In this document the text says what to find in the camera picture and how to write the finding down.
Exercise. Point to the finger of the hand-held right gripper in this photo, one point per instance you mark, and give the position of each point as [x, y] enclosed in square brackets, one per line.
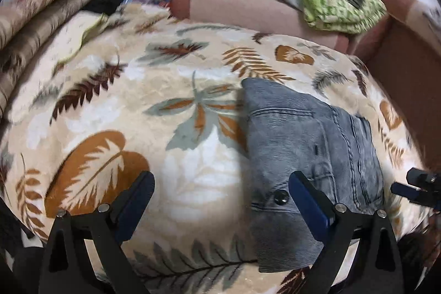
[405, 190]
[422, 178]

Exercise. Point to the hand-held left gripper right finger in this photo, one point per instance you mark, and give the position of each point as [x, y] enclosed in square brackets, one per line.
[308, 208]

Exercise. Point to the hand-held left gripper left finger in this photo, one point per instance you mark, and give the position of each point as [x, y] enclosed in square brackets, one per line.
[136, 208]

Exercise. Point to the blue-grey denim pants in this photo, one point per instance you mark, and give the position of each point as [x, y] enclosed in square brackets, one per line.
[293, 139]

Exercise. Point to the brown cardboard box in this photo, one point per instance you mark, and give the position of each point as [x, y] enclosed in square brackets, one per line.
[410, 59]

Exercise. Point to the cream leaf-print blanket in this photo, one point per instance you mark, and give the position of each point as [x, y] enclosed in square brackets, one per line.
[137, 80]

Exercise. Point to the cream pillow with green trim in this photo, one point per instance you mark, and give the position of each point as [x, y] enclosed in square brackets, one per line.
[44, 49]

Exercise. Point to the pink bolster cushion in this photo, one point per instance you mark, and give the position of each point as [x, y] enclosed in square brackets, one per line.
[241, 8]

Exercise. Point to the brown striped folded quilt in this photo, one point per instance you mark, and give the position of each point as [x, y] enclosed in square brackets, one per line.
[38, 11]

